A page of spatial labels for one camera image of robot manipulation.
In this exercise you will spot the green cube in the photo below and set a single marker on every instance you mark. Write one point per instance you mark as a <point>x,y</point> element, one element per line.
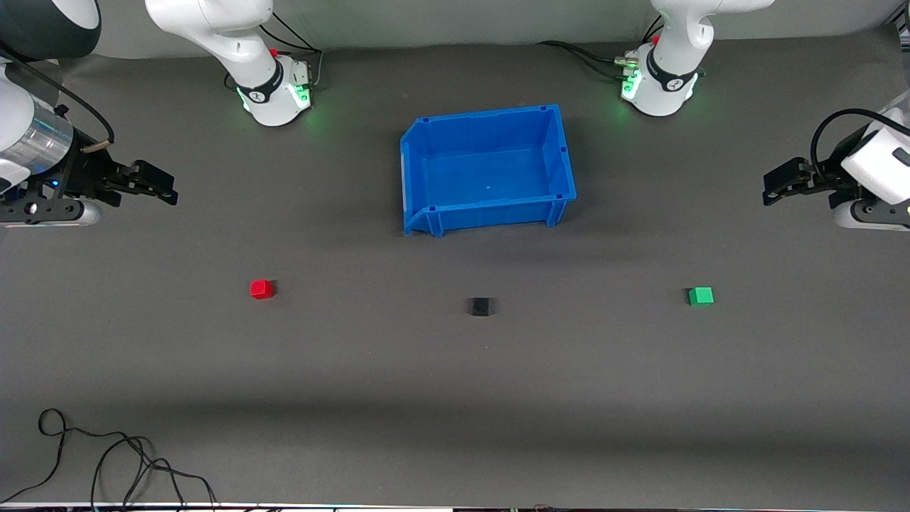
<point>700,296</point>

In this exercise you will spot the grey metal frame rail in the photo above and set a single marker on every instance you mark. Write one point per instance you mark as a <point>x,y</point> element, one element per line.
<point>903,28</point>

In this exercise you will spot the blue plastic bin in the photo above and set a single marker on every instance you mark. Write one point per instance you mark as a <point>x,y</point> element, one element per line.
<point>490,171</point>

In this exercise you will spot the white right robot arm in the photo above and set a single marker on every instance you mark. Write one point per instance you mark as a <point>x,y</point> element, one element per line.
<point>242,57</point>

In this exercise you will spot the dark grey table mat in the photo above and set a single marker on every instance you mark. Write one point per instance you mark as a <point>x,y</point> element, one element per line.
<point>355,398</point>

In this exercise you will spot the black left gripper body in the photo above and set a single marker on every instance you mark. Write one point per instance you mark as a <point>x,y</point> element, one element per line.
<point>823,178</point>

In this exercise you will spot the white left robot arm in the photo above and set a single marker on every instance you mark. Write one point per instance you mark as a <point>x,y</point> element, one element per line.
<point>668,78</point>

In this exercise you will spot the black cube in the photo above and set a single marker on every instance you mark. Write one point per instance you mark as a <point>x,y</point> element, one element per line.
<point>480,306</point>

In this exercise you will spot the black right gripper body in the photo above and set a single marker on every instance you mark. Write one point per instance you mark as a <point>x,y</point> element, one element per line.
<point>84,173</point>

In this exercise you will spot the red cube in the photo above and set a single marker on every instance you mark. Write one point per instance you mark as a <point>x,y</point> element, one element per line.
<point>261,289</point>

